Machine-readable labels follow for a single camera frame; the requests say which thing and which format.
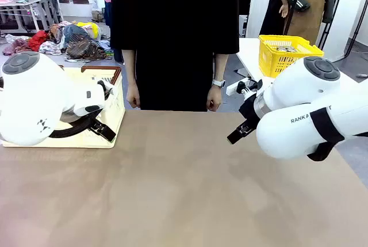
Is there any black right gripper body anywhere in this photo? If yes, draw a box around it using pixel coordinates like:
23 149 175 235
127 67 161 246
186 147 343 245
238 94 261 128

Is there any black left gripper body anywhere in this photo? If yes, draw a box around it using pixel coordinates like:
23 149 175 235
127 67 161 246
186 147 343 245
81 112 101 129

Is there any person's left forearm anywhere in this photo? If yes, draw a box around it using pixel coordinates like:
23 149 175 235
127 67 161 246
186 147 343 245
212 52 229 82

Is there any person's right forearm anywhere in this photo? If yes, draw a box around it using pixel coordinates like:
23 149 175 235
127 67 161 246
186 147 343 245
122 50 139 86

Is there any yellow plastic basket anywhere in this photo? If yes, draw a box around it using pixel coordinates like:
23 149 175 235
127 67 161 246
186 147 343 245
258 34 325 78

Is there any person's left hand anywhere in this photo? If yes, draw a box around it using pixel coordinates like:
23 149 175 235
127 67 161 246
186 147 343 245
206 86 224 112

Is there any person's right hand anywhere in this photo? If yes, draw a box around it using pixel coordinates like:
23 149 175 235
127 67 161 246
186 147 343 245
125 83 141 109

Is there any white side table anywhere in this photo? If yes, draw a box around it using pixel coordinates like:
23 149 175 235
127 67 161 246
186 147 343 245
237 37 368 95

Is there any pile of colourful clothes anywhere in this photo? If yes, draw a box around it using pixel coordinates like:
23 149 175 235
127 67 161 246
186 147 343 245
2 21 116 63

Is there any yellow plastic bag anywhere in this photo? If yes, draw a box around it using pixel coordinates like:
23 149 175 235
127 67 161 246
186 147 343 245
76 21 102 40

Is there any black shelving unit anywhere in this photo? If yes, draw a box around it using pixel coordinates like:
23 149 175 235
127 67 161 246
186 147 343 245
239 0 254 37

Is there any person torso in black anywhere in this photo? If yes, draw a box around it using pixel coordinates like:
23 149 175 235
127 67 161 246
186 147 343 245
110 0 241 112

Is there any black tripod stand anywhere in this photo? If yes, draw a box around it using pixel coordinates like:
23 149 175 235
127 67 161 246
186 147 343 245
343 0 368 58
317 0 347 51

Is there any white background work table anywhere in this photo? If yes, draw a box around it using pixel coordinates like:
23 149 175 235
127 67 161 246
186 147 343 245
0 0 64 33

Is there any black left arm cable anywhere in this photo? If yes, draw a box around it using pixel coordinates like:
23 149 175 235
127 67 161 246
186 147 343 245
48 113 97 139

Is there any cream basket with brown handles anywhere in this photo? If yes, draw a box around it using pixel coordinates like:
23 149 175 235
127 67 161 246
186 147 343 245
1 65 127 149

